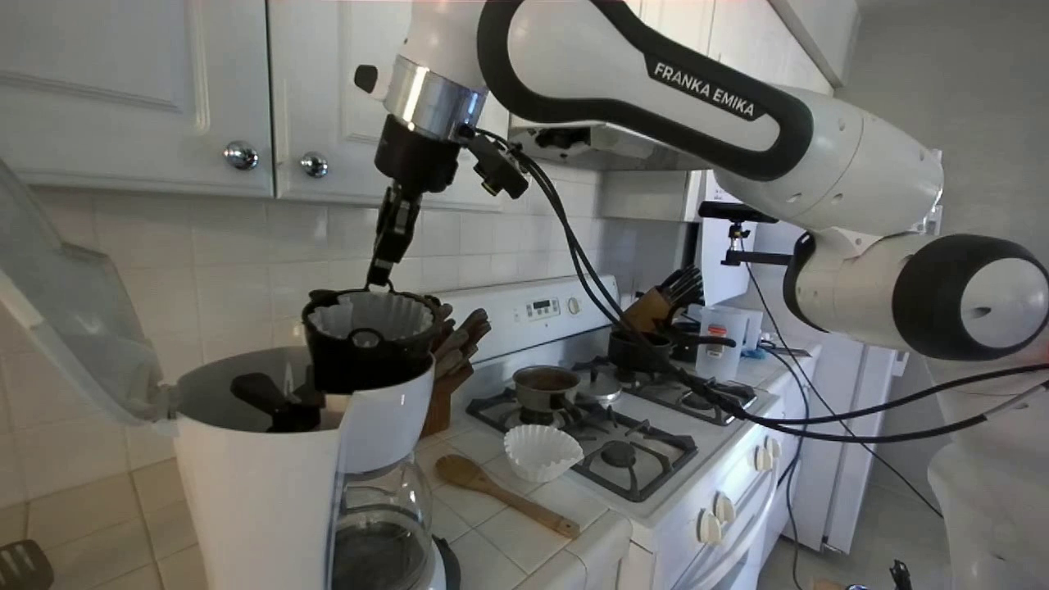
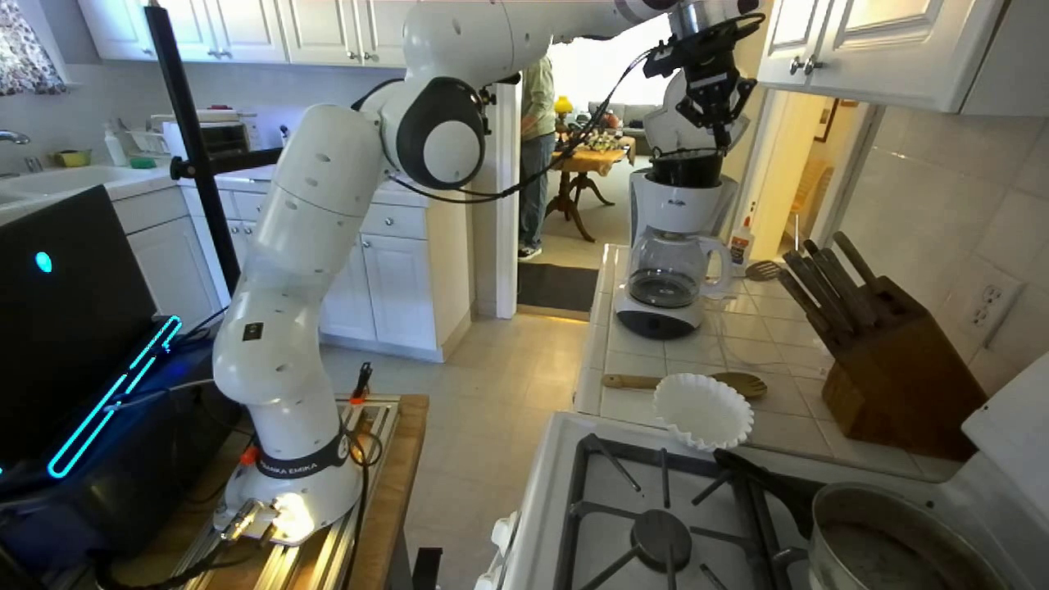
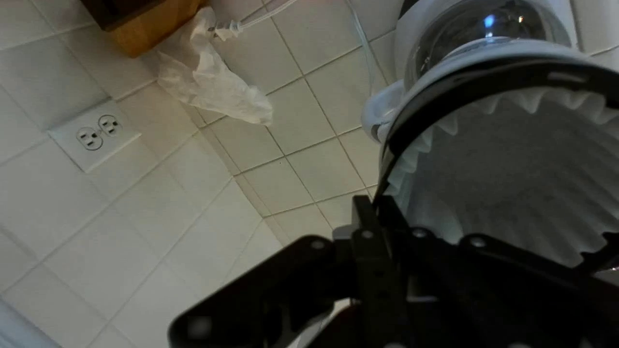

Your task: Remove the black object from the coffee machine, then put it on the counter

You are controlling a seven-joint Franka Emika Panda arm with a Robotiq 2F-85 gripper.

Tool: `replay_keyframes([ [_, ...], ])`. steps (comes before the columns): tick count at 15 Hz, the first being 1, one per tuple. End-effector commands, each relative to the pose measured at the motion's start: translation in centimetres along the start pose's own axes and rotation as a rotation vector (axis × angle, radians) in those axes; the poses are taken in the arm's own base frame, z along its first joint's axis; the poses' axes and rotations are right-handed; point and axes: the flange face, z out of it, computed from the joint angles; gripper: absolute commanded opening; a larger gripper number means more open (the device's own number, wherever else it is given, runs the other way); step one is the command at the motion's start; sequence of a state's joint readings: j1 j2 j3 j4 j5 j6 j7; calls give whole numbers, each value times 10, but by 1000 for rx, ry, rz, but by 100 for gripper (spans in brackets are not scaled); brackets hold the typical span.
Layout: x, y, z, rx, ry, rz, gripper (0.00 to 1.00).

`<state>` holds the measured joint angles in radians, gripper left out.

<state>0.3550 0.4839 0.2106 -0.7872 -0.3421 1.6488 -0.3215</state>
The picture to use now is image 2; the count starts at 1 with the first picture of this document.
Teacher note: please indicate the white wall outlet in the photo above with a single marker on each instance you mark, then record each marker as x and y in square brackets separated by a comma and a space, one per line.
[993, 309]

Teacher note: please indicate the small sauce bottle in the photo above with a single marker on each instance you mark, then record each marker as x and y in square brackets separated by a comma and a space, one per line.
[742, 244]

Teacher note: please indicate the wooden dining table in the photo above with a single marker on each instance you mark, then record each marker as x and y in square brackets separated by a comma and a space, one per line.
[583, 164]

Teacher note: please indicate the white plate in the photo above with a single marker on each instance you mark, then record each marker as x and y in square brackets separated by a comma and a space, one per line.
[704, 411]

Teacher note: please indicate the wooden base board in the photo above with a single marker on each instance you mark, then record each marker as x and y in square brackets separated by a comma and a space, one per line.
[398, 471]

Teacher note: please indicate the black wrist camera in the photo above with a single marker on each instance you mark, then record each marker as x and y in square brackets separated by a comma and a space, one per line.
[666, 55]

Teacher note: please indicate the black stove grate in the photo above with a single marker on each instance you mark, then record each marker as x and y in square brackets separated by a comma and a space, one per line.
[757, 527]

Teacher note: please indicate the glass coffee carafe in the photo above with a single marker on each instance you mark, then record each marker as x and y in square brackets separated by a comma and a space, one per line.
[669, 284]

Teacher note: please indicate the round metal cabinet knob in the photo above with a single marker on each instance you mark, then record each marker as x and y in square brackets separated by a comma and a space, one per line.
[813, 68]
[798, 68]

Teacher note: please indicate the chrome sink faucet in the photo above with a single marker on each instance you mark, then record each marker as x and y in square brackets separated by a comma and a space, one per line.
[9, 134]

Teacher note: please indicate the white sink cabinet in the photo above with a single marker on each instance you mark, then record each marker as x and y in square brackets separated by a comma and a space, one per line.
[163, 251]

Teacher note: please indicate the standing person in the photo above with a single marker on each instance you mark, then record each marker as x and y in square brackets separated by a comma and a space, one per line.
[535, 164]

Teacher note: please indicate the black filter basket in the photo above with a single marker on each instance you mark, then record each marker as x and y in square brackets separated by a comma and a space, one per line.
[686, 169]

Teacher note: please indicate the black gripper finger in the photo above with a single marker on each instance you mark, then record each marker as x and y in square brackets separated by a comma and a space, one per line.
[695, 123]
[735, 119]

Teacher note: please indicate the dark door mat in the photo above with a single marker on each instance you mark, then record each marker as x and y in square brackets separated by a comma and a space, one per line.
[559, 285]

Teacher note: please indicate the round black stove burner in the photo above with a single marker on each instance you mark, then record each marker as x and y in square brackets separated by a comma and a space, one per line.
[660, 542]

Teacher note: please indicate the white island cabinet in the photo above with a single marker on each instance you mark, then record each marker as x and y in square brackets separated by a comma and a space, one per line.
[398, 296]

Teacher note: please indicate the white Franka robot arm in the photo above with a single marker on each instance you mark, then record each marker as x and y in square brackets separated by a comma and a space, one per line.
[314, 218]

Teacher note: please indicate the white gas stove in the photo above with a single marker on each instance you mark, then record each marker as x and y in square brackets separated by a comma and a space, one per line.
[546, 478]

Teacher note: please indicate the large wooden knife block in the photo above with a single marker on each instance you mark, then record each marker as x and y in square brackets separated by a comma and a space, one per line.
[905, 382]

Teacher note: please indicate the steel cooking pot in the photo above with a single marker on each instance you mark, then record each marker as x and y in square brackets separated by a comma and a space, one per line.
[905, 546]

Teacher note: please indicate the yellow table lamp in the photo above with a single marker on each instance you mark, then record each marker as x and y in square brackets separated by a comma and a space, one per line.
[562, 108]

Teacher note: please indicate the wooden spoon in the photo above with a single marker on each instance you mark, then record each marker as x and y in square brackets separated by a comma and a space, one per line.
[627, 382]

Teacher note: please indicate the black camera stand pole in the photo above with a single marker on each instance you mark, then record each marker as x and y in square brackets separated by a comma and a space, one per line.
[192, 132]

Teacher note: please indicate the yellow sponge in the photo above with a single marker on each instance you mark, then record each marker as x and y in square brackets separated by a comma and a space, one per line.
[72, 158]

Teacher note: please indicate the floral window curtain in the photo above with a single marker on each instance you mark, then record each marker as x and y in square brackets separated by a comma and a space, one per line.
[27, 43]

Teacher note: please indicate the silver toaster oven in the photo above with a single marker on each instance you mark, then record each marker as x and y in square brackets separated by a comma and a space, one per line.
[225, 134]

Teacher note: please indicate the white stove knob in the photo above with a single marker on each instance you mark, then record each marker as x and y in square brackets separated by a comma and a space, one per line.
[502, 534]

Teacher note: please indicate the white upper cabinet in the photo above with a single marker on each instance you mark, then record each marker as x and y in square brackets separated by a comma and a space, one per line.
[874, 43]

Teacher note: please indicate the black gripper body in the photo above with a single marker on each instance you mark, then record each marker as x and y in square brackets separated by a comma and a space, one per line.
[724, 55]

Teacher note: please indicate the white wall cabinet row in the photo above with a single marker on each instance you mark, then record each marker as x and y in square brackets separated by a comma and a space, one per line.
[241, 28]

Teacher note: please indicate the white drip coffee machine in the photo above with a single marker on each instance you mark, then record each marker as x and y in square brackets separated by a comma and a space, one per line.
[683, 206]

